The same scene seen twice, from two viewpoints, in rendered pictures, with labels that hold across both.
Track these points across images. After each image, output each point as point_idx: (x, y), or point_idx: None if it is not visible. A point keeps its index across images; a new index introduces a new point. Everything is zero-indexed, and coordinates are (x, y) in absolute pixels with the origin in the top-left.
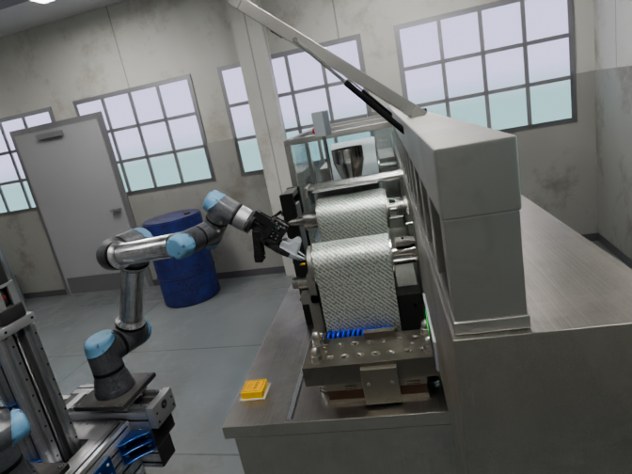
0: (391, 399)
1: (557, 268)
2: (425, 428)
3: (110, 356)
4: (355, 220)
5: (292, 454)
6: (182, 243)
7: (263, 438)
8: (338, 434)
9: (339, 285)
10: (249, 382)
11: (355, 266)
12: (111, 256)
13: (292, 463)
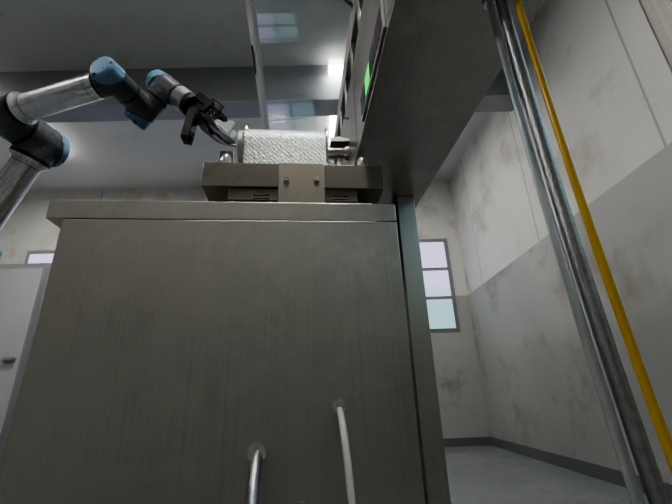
0: (312, 202)
1: None
2: (353, 224)
3: None
4: None
5: (148, 252)
6: (112, 60)
7: (111, 221)
8: (230, 222)
9: (268, 155)
10: None
11: (288, 140)
12: (13, 95)
13: (142, 267)
